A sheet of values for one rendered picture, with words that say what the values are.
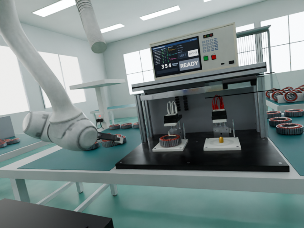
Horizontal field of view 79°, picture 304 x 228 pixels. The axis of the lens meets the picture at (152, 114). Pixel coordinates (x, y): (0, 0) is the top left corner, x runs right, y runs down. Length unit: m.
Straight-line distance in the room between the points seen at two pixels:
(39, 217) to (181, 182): 0.44
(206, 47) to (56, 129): 0.77
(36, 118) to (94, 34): 1.48
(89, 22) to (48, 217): 1.93
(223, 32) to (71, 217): 0.94
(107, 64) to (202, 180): 8.22
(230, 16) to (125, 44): 4.07
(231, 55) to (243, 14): 6.60
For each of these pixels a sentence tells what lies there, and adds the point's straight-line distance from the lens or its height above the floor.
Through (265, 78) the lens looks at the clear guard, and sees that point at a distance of 0.77.
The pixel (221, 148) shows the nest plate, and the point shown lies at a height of 0.78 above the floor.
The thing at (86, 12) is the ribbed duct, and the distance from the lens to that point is 2.29.
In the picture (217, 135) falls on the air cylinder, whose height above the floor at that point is 0.78.
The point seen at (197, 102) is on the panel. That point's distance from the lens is 1.14.
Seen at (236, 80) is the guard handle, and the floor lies 1.06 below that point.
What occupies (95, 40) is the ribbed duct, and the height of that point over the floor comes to 1.62.
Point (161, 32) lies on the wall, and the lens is 7.83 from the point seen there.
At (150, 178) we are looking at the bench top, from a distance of 0.76.
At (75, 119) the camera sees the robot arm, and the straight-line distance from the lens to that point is 0.62.
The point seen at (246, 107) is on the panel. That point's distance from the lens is 1.14.
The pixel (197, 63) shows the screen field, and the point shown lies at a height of 1.16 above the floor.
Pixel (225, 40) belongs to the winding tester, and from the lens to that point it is 1.02.
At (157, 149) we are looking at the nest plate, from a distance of 0.91.
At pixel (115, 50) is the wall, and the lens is 8.56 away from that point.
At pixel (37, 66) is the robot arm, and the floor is 1.18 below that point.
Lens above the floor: 1.07
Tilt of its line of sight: 7 degrees down
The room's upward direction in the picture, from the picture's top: 9 degrees counter-clockwise
